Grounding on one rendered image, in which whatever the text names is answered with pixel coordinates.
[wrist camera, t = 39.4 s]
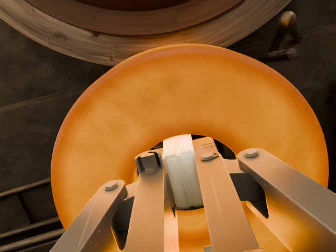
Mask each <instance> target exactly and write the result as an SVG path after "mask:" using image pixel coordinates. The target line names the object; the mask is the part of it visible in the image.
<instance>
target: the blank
mask: <svg viewBox="0 0 336 252"><path fill-rule="evenodd" d="M182 135H200V136H205V137H209V138H212V139H215V140H217V141H219V142H221V143H223V144H224V145H226V146H227V147H228V148H230V149H231V150H232V151H233V152H234V153H235V156H236V160H238V154H239V153H240V152H242V151H244V150H248V149H251V148H256V149H262V150H265V151H266V152H268V153H270V154H271V155H273V156H275V157H276V158H278V159H280V160H281V161H283V162H284V163H286V164H288V165H289V166H291V167H293V168H294V169H296V170H298V171H299V172H301V173H302V174H304V175H306V176H307V177H309V178H311V179H312V180H314V181H316V182H317V183H319V184H321V185H322V186H324V187H325V188H328V183H329V157H328V150H327V145H326V140H325V137H324V134H323V131H322V128H321V125H320V123H319V121H318V119H317V117H316V115H315V113H314V111H313V110H312V108H311V106H310V105H309V103H308V102H307V100H306V99H305V98H304V97H303V95H302V94H301V93H300V92H299V91H298V90H297V89H296V88H295V87H294V86H293V85H292V84H291V83H290V82H289V81H288V80H287V79H286V78H285V77H283V76H282V75H281V74H279V73H278V72H277V71H275V70H274V69H272V68H271V67H269V66H267V65H265V64H264V63H262V62H260V61H258V60H256V59H254V58H251V57H249V56H246V55H244V54H241V53H238V52H235V51H232V50H229V49H226V48H222V47H218V46H213V45H207V44H195V43H184V44H172V45H166V46H161V47H157V48H153V49H150V50H147V51H144V52H141V53H139V54H137V55H134V56H132V57H130V58H128V59H126V60H125V61H123V62H121V63H120V64H118V65H116V66H115V67H114V68H112V69H111V70H109V71H108V72H107V73H105V74H104V75H103V76H101V77H100V78H99V79H98V80H96V81H95V82H94V83H93V84H92V85H91V86H90V87H89V88H88V89H87V90H86V91H85V92H84V93H83V94H82V95H81V96H80V97H79V99H78V100H77V101H76V102H75V104H74V105H73V107H72V108H71V110H70V111H69V113H68V114H67V116H66V118H65V120H64V122H63V124H62V126H61V128H60V130H59V133H58V135H57V138H56V142H55V145H54V149H53V154H52V161H51V186H52V194H53V199H54V203H55V207H56V210H57V213H58V216H59V218H60V221H61V223H62V225H63V227H64V229H65V231H66V230H67V229H68V228H69V227H70V225H71V224H72V223H73V221H74V220H75V219H76V218H77V216H78V215H79V214H80V213H81V211H82V210H83V209H84V208H85V206H86V205H87V204H88V203H89V201H90V200H91V199H92V198H93V196H94V195H95V194H96V193H97V191H98V190H99V189H100V188H101V187H102V186H103V185H105V184H106V183H107V182H110V181H116V180H122V181H124V182H125V185H126V186H128V185H131V184H133V183H135V182H137V181H138V179H139V177H138V171H137V165H136V162H135V158H136V157H137V156H138V155H140V154H142V153H144V152H148V151H149V150H151V149H152V148H153V147H154V146H156V145H157V144H159V143H161V142H163V141H165V140H167V139H170V138H173V137H177V136H182ZM241 204H242V206H243V209H244V211H245V214H246V216H247V219H248V221H249V223H250V226H251V228H252V231H253V233H254V236H255V238H256V241H257V243H258V245H259V248H260V249H261V248H263V249H264V251H265V252H291V251H290V250H289V249H288V248H287V247H286V246H285V245H284V244H283V243H282V242H281V241H280V240H279V239H278V238H277V237H276V236H275V235H274V234H273V233H272V232H271V231H270V229H269V228H268V227H267V226H266V225H265V224H264V223H263V222H262V221H261V220H260V219H259V218H258V217H257V216H256V215H255V214H254V213H253V212H252V211H251V210H250V209H249V208H248V206H247V202H246V201H241ZM176 211H177V223H178V240H179V252H213V248H212V243H211V238H210V233H209V228H208V223H207V217H206V212H205V208H201V209H196V210H181V211H179V210H176Z"/></svg>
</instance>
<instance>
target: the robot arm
mask: <svg viewBox="0 0 336 252"><path fill-rule="evenodd" d="M237 158H238V160H227V159H223V157H222V155H221V154H220V153H219V152H218V149H217V147H216V145H215V142H214V140H213V139H212V138H210V137H204V138H200V139H196V140H192V136H191V134H188V135H180V136H175V137H172V138H169V139H166V140H164V141H163V148H160V149H156V150H151V151H147V152H144V153H141V154H139V155H138V156H137V157H136V158H135V163H136V166H137V169H138V172H139V177H138V181H136V182H134V183H132V184H130V185H127V186H126V184H125V182H124V181H123V180H112V181H110V182H107V183H106V184H104V185H103V186H102V187H101V188H100V189H99V190H98V191H97V192H96V194H95V195H94V196H93V197H92V199H91V200H90V201H89V202H88V204H87V205H86V206H85V207H84V209H83V210H82V211H81V213H80V214H79V215H78V216H77V218H76V219H75V220H74V221H73V223H72V224H71V225H70V226H69V228H68V229H67V230H66V231H65V233H64V234H63V235H62V236H61V238H60V239H59V240H58V241H57V243H56V244H55V245H54V247H53V248H52V249H51V250H50V252H180V250H179V232H178V215H177V210H178V209H179V211H183V210H187V209H190V207H192V206H194V208H197V207H201V206H204V209H205V214H206V219H207V225H208V230H209V235H210V240H211V245H212V250H213V252H265V251H264V249H263V248H260V247H259V245H258V242H257V240H256V237H255V235H254V232H253V230H252V228H251V225H250V223H249V220H248V218H247V215H246V213H245V211H244V208H243V206H242V203H241V202H245V201H246V204H247V206H248V208H249V209H250V210H251V211H252V212H253V213H254V214H255V215H256V216H257V217H258V218H259V219H260V220H261V221H262V222H263V223H264V224H265V225H266V226H267V227H268V228H269V230H270V231H271V232H272V233H273V234H274V235H275V236H276V237H277V238H278V239H279V240H280V241H281V242H282V243H283V244H284V245H285V246H286V247H287V248H288V249H289V250H290V252H336V193H334V192H332V191H331V190H329V189H327V188H326V187H324V186H322V185H321V184H319V183H318V182H316V181H314V180H313V179H311V178H309V177H308V176H306V175H304V174H303V173H301V172H300V171H298V170H296V169H295V168H293V167H291V166H290V165H288V164H286V163H285V162H283V161H282V160H280V159H278V158H277V157H275V156H273V155H272V154H270V153H268V152H267V151H265V150H263V149H260V148H249V149H246V150H244V151H242V152H240V153H239V154H238V156H237ZM175 205H176V206H175ZM176 209H177V210H176Z"/></svg>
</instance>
